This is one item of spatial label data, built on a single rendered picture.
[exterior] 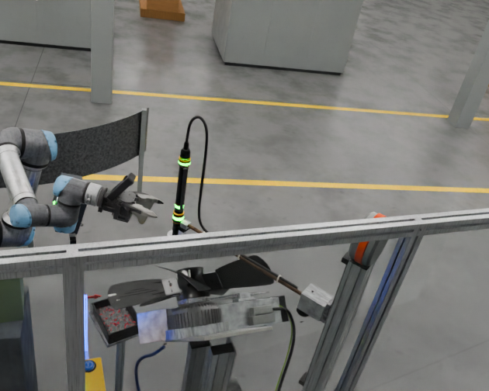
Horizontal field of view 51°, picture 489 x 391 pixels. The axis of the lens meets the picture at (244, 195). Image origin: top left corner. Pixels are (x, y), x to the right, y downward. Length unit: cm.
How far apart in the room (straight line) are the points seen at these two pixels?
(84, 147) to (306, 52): 518
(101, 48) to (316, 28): 353
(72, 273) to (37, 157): 106
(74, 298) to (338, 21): 760
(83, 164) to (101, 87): 252
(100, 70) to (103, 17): 62
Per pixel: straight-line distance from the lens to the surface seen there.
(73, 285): 114
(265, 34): 818
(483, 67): 779
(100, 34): 621
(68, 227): 187
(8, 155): 200
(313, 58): 851
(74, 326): 123
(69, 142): 388
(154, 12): 1005
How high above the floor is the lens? 276
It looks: 33 degrees down
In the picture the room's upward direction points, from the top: 11 degrees clockwise
